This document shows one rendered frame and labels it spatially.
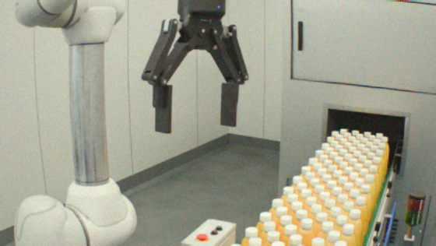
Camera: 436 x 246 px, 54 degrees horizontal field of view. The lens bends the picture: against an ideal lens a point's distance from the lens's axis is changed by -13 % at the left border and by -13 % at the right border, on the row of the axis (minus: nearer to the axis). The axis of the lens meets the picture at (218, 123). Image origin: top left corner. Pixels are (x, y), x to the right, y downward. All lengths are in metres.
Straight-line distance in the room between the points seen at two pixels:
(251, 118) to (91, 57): 4.92
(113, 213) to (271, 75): 4.69
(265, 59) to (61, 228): 4.86
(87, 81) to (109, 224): 0.38
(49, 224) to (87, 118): 0.30
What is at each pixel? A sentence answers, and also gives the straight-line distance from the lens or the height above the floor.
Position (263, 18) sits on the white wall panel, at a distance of 5.81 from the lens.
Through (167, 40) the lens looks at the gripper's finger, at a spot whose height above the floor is 1.76.
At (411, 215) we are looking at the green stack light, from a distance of 1.52.
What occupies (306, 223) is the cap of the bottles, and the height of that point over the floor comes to 1.11.
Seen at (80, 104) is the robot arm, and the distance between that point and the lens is 1.24.
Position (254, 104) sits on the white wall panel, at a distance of 5.99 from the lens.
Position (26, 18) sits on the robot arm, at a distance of 1.16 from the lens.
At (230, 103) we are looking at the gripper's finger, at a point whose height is 1.65.
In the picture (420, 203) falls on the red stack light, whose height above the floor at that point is 1.24.
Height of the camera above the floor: 1.81
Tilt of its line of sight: 14 degrees down
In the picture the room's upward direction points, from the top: straight up
